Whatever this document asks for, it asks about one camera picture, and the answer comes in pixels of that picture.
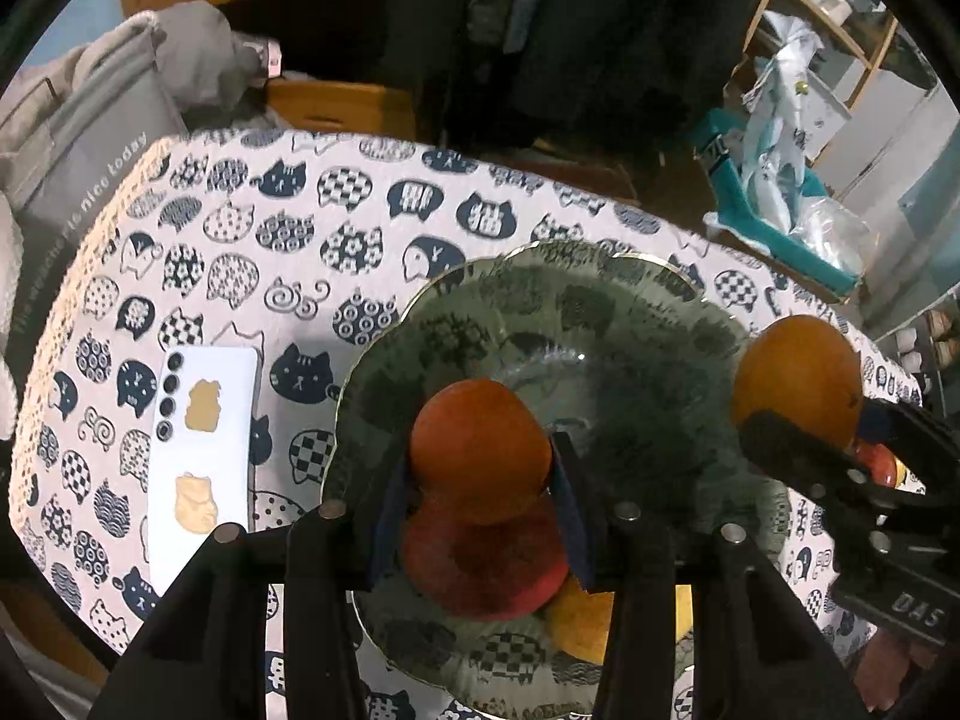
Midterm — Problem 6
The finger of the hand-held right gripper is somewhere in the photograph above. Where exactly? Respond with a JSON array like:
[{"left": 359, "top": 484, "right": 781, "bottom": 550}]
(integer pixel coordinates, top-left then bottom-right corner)
[
  {"left": 855, "top": 390, "right": 960, "bottom": 500},
  {"left": 739, "top": 406, "right": 893, "bottom": 533}
]

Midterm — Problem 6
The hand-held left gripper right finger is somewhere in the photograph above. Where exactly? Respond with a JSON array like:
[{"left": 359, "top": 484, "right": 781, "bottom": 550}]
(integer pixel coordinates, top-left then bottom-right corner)
[{"left": 551, "top": 431, "right": 848, "bottom": 720}]

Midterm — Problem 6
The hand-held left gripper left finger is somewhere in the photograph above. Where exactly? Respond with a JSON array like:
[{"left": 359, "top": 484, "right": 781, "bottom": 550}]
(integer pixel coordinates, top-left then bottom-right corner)
[{"left": 90, "top": 457, "right": 410, "bottom": 720}]

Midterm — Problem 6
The dark red apple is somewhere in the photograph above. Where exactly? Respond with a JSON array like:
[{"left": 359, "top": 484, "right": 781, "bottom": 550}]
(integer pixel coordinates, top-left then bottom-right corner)
[{"left": 851, "top": 441, "right": 905, "bottom": 488}]

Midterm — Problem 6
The medium orange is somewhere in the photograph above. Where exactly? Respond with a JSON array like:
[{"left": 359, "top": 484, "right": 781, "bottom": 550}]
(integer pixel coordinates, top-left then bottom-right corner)
[{"left": 731, "top": 315, "right": 863, "bottom": 455}]

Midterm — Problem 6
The yellow mango with red blush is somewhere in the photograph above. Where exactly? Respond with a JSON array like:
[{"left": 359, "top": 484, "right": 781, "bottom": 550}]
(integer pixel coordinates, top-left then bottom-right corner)
[{"left": 544, "top": 574, "right": 695, "bottom": 667}]

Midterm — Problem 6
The bright red apple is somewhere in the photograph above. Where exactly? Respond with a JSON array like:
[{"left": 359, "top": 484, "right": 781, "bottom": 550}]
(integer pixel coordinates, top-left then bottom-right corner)
[{"left": 400, "top": 499, "right": 571, "bottom": 623}]

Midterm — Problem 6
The small tangerine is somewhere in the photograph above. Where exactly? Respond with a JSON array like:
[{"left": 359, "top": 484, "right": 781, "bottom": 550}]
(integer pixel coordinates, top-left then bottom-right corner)
[{"left": 409, "top": 379, "right": 554, "bottom": 526}]

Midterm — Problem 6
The person's right hand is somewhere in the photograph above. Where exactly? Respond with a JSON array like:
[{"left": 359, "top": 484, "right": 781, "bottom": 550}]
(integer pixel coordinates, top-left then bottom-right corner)
[{"left": 847, "top": 626, "right": 947, "bottom": 713}]

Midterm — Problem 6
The shoe rack with shoes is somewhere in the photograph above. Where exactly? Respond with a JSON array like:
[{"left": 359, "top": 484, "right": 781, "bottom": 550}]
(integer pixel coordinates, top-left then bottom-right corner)
[{"left": 892, "top": 307, "right": 960, "bottom": 391}]

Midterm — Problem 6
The white phone with stickers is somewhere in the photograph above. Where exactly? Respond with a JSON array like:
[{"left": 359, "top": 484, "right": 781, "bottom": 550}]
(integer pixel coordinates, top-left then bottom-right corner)
[{"left": 146, "top": 345, "right": 263, "bottom": 601}]

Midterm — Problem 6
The clear plastic bag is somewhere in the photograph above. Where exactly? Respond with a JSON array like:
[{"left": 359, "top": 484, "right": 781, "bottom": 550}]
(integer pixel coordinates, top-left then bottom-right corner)
[{"left": 791, "top": 195, "right": 875, "bottom": 275}]

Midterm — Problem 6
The teal box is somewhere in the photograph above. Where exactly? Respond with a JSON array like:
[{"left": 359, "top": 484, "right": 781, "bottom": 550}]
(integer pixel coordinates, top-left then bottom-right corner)
[{"left": 694, "top": 109, "right": 863, "bottom": 297}]

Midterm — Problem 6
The cat-print tablecloth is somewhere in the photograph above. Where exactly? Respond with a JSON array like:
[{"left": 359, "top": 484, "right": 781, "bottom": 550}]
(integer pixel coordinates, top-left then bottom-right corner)
[{"left": 7, "top": 127, "right": 927, "bottom": 720}]

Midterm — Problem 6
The wooden shelf rack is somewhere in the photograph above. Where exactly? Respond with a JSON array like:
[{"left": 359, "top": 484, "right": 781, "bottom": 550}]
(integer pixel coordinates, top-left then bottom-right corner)
[{"left": 739, "top": 0, "right": 901, "bottom": 113}]

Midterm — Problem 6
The wooden drawer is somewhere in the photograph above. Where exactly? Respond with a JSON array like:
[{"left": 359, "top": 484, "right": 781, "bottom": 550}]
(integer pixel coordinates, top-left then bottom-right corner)
[{"left": 266, "top": 79, "right": 421, "bottom": 140}]

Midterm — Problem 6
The black hanging jacket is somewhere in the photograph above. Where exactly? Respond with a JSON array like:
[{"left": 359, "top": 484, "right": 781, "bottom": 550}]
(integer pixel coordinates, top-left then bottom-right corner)
[{"left": 382, "top": 0, "right": 766, "bottom": 158}]

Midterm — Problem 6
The grey laundry bag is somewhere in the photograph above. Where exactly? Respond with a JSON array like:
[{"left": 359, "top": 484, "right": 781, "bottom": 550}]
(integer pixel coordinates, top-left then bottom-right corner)
[{"left": 0, "top": 30, "right": 188, "bottom": 361}]

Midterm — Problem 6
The grey clothes pile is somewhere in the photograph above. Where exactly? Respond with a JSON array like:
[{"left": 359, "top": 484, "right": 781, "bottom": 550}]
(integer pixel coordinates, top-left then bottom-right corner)
[{"left": 146, "top": 0, "right": 282, "bottom": 117}]

